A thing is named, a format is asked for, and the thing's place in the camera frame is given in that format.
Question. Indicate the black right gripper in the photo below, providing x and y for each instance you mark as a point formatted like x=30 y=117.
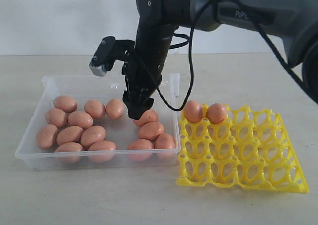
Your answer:
x=147 y=55

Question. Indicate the brown egg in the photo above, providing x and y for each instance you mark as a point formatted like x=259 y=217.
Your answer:
x=148 y=116
x=95 y=108
x=56 y=117
x=68 y=148
x=66 y=103
x=151 y=130
x=114 y=108
x=165 y=141
x=106 y=148
x=193 y=111
x=46 y=136
x=81 y=119
x=139 y=145
x=92 y=134
x=216 y=113
x=69 y=134

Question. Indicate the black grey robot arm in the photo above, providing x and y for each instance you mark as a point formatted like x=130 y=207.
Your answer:
x=289 y=27

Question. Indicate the clear plastic bin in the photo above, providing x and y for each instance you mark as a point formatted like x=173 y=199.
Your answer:
x=122 y=131

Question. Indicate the yellow plastic egg tray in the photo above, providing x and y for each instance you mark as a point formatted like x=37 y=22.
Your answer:
x=250 y=149

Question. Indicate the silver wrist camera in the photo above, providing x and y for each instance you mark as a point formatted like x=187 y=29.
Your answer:
x=101 y=63

